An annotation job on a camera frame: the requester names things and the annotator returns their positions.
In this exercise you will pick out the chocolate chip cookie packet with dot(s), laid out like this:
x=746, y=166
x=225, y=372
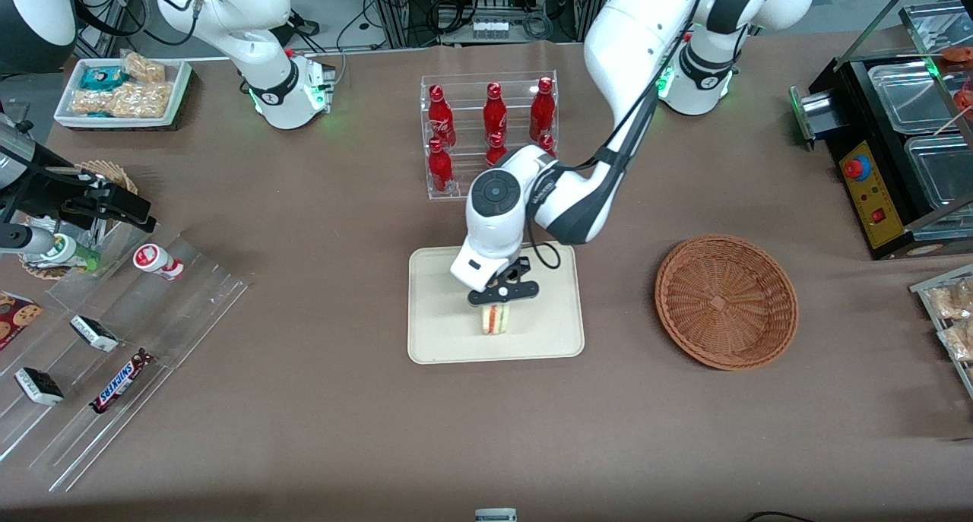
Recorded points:
x=17, y=317

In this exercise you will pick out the clear bag of pastries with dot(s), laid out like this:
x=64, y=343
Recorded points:
x=959, y=341
x=954, y=300

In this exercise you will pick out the beige rectangular plastic tray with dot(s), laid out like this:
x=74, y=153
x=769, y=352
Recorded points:
x=448, y=317

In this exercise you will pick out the large rice cracker pack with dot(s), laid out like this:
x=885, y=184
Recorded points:
x=129, y=100

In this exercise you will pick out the clear acrylic bottle rack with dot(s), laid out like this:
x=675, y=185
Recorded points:
x=464, y=89

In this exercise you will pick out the white black round device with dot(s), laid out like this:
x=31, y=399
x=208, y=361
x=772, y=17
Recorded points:
x=38, y=13

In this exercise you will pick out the snickers chocolate bar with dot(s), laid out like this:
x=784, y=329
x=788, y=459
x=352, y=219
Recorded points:
x=120, y=381

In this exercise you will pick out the black white snack bar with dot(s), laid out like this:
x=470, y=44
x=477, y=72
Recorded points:
x=39, y=386
x=94, y=333

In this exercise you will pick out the green white drink bottle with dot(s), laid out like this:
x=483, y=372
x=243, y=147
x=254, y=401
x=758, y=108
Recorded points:
x=72, y=250

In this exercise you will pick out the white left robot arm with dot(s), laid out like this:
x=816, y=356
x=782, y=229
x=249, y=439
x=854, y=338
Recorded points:
x=646, y=36

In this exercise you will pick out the red cola bottle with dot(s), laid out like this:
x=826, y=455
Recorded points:
x=495, y=113
x=439, y=169
x=548, y=143
x=439, y=119
x=495, y=151
x=541, y=110

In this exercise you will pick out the small rice cracker pack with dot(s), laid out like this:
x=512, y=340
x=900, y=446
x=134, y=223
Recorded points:
x=144, y=68

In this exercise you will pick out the teal snack packet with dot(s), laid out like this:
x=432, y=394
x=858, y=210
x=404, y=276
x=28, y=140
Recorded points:
x=103, y=77

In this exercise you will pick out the white power strip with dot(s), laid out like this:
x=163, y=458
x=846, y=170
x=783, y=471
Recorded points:
x=490, y=28

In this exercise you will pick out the clear acrylic stepped display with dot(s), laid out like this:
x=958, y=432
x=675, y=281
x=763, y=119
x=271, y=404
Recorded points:
x=175, y=317

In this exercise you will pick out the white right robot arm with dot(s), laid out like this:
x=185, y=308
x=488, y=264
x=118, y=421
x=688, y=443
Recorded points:
x=258, y=58

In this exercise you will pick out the black food warmer yellow panel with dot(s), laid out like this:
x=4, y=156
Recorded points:
x=863, y=180

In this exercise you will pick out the triangle sandwich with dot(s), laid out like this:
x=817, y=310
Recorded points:
x=495, y=321

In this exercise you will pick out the small light wicker basket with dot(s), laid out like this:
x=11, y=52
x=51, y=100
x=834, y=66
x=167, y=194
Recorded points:
x=114, y=176

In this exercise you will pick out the white snack tray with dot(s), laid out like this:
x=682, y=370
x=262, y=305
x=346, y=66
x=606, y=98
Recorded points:
x=68, y=115

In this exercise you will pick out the brown round wicker basket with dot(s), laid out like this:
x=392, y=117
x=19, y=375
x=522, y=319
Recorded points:
x=726, y=302

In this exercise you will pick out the small grey device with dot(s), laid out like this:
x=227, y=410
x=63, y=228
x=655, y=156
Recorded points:
x=496, y=515

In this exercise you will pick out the white yogurt bottle red cap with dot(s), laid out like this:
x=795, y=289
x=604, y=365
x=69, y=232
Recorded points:
x=156, y=260

